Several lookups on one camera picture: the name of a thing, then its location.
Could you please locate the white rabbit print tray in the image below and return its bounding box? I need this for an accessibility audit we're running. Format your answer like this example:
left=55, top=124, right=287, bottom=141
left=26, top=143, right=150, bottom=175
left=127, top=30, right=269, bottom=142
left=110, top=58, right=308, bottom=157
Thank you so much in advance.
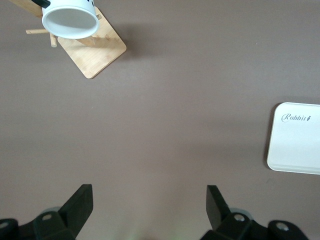
left=266, top=101, right=320, bottom=175

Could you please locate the white smiley mug black handle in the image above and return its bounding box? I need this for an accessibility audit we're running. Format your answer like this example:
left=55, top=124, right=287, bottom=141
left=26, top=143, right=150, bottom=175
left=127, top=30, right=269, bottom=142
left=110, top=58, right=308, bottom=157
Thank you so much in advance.
left=31, top=0, right=100, bottom=40

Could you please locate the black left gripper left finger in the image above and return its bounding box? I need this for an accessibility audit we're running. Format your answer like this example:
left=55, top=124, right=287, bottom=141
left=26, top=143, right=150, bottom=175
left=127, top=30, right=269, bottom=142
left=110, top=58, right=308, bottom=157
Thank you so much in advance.
left=0, top=184, right=94, bottom=240

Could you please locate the bamboo mug stand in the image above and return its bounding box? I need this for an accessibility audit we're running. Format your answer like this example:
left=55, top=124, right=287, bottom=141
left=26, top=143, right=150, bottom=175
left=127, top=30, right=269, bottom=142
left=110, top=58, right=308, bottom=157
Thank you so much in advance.
left=8, top=0, right=127, bottom=80

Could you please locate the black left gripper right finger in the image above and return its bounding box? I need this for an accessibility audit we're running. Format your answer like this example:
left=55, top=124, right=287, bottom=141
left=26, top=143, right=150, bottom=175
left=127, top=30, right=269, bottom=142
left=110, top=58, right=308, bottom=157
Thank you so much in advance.
left=201, top=184, right=310, bottom=240

